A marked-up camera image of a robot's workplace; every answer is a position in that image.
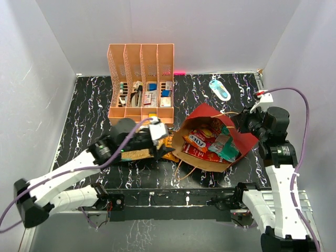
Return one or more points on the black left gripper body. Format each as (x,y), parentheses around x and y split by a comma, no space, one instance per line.
(140,142)

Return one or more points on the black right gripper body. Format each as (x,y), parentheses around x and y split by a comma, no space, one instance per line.
(254,124)

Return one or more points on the orange snack packet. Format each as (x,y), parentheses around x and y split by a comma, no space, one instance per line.
(168,143)

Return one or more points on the gold snack packet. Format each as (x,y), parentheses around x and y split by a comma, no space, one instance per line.
(136,155)

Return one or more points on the red snack packet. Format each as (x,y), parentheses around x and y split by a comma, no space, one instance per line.
(206,156)

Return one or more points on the teal white snack packet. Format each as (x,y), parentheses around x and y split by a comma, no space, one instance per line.
(224,146)

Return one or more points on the red brown paper bag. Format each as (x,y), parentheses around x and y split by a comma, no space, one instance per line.
(206,116)

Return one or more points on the red orange candy bag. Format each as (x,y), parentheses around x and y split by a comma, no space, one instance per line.
(201,138)

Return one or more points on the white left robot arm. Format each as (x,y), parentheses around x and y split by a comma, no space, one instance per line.
(42,197)

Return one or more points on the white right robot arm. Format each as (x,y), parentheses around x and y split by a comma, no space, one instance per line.
(283,227)

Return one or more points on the blue white packaged item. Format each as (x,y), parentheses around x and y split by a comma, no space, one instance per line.
(218,88)

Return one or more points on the grey black stapler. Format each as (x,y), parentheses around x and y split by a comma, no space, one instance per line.
(136,97)

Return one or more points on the white red label packet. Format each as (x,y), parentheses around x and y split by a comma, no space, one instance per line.
(150,99)

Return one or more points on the white flat box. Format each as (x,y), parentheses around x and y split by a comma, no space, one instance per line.
(165,102)

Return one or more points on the blue grey eraser right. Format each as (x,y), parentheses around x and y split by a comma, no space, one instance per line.
(166,93)

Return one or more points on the blue grey eraser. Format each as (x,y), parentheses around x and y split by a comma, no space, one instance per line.
(152,86)
(166,93)

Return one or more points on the blue grey eraser back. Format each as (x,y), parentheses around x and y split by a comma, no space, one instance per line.
(152,86)

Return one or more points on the white red small box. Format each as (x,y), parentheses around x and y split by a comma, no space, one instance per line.
(169,85)

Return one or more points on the peach plastic desk organizer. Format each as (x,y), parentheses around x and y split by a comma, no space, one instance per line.
(142,78)

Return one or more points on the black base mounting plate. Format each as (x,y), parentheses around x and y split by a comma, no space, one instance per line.
(166,204)

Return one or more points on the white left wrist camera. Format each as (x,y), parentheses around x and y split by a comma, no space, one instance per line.
(157,129)

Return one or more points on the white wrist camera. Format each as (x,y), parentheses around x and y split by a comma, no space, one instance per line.
(264,100)
(157,129)

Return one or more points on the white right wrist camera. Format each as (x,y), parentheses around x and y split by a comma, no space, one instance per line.
(264,100)

